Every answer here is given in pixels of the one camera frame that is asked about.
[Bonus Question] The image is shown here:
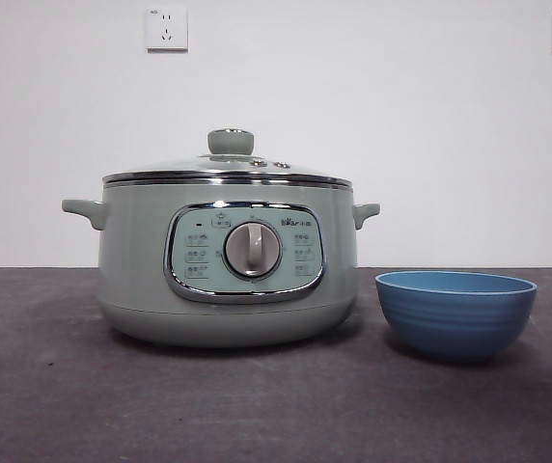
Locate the glass lid with green knob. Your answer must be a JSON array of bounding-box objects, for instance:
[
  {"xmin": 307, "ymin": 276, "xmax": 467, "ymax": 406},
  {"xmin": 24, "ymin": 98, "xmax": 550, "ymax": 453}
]
[{"xmin": 101, "ymin": 127, "xmax": 354, "ymax": 187}]

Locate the pale green electric steamer pot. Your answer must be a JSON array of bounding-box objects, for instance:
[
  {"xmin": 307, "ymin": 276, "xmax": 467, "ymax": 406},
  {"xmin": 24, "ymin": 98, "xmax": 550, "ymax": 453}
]
[{"xmin": 61, "ymin": 178, "xmax": 382, "ymax": 349}]

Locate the blue ribbed bowl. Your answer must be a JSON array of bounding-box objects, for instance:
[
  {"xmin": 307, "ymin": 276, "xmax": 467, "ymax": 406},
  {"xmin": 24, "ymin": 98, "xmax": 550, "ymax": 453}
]
[{"xmin": 374, "ymin": 270, "xmax": 539, "ymax": 365}]

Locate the white wall socket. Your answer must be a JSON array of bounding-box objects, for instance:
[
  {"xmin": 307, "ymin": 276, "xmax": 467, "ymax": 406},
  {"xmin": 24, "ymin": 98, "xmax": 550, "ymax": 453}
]
[{"xmin": 146, "ymin": 6, "xmax": 190, "ymax": 53}]

